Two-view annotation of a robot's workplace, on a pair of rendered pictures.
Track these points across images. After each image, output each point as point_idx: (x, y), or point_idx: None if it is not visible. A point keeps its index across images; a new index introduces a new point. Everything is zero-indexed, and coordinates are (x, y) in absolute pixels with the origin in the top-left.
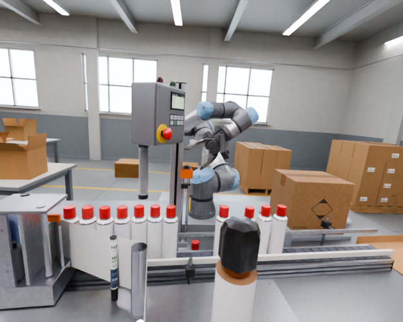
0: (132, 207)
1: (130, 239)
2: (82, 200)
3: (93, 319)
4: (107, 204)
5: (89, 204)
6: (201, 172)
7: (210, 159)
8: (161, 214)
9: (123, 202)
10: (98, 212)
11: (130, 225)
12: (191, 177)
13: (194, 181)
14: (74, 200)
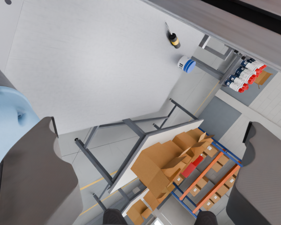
0: (84, 110)
1: (108, 10)
2: (127, 118)
3: None
4: (110, 113)
5: (125, 112)
6: (2, 146)
7: (36, 180)
8: (42, 87)
9: (92, 122)
10: (121, 93)
11: (98, 56)
12: None
13: (26, 102)
14: (133, 116)
